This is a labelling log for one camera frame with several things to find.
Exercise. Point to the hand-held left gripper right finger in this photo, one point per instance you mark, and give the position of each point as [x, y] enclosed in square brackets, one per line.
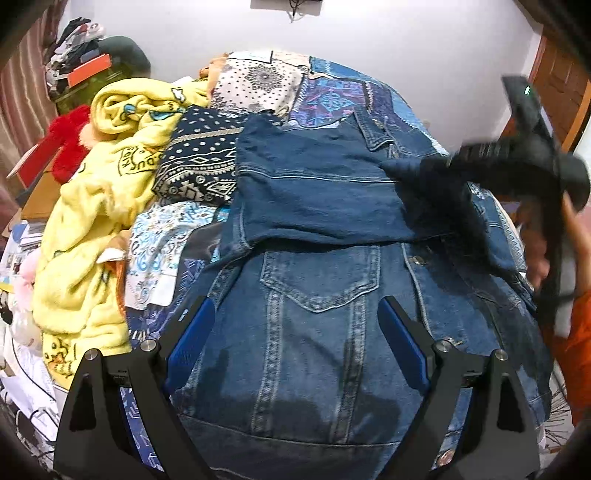
[402, 342]

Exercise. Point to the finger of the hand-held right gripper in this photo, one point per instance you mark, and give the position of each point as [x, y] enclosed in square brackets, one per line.
[438, 194]

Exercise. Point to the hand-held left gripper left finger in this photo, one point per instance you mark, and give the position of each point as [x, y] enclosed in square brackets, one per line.
[190, 341]

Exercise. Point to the blue denim jacket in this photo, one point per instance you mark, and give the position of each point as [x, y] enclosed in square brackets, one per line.
[323, 258]

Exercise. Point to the pile of clothes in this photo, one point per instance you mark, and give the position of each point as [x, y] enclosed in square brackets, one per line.
[74, 41]

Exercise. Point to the person's right hand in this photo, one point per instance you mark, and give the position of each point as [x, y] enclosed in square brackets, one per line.
[538, 258]

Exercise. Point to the wooden door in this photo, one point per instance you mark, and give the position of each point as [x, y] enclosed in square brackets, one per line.
[561, 87]

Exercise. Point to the yellow printed fleece blanket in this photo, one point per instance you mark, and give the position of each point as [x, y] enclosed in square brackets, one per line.
[97, 221]

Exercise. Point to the person's orange clothing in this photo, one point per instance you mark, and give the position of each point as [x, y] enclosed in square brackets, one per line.
[575, 360]

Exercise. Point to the navy patterned cloth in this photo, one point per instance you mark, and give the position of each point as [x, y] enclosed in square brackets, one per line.
[203, 157]

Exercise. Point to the blue patchwork bed sheet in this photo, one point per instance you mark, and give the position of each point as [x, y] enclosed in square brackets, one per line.
[286, 87]

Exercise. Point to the cardboard box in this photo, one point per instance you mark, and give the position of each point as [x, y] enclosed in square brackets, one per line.
[39, 184]

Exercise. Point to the red plush toy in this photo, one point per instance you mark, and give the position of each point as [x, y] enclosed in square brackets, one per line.
[69, 138]

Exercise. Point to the orange plush toy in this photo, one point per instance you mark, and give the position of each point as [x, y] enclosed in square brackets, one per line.
[213, 74]

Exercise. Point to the orange box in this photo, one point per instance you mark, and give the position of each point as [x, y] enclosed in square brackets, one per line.
[90, 70]

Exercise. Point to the striped curtain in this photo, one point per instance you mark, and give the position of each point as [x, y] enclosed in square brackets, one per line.
[25, 92]

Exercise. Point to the wall-mounted device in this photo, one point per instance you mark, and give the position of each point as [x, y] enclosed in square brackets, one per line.
[286, 5]

